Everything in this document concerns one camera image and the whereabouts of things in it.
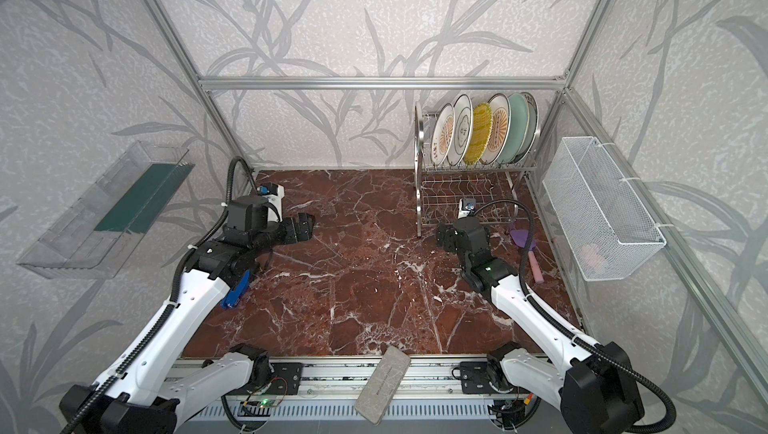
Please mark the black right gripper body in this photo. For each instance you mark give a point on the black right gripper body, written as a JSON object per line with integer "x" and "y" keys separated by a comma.
{"x": 445, "y": 236}

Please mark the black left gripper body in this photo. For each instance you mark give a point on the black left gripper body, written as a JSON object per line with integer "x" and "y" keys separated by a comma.
{"x": 299, "y": 227}

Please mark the yellow green woven plate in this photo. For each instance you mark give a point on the yellow green woven plate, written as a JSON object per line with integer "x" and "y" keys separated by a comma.
{"x": 482, "y": 118}

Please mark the orange sunburst plate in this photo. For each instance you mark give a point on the orange sunburst plate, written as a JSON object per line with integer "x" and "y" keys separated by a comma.
{"x": 500, "y": 111}
{"x": 442, "y": 135}

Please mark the white plate with green rim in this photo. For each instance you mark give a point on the white plate with green rim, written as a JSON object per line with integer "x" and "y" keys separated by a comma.
{"x": 463, "y": 125}

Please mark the light green flower plate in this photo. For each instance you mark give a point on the light green flower plate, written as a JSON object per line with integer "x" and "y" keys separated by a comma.
{"x": 519, "y": 118}

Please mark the dark green rimmed white plate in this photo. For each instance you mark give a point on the dark green rimmed white plate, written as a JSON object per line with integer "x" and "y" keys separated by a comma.
{"x": 532, "y": 128}

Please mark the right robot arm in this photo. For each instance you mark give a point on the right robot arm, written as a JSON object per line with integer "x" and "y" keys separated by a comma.
{"x": 593, "y": 385}

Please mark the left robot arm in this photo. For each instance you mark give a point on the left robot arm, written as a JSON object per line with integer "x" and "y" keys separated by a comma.
{"x": 133, "y": 395}

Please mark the steel dish rack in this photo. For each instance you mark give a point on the steel dish rack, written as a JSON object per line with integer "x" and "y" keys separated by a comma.
{"x": 441, "y": 190}

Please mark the grey sponge block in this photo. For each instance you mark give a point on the grey sponge block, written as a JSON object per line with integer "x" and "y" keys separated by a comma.
{"x": 379, "y": 390}

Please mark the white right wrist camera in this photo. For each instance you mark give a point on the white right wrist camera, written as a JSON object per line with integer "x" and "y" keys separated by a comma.
{"x": 467, "y": 207}

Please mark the blue handled tool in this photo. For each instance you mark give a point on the blue handled tool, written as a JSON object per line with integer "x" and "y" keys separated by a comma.
{"x": 233, "y": 297}

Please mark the white wire basket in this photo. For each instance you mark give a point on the white wire basket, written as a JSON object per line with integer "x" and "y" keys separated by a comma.
{"x": 608, "y": 228}

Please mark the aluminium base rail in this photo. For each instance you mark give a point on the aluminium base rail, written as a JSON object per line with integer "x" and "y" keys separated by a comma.
{"x": 435, "y": 387}

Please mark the clear plastic wall shelf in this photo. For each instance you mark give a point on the clear plastic wall shelf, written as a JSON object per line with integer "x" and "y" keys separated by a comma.
{"x": 94, "y": 238}

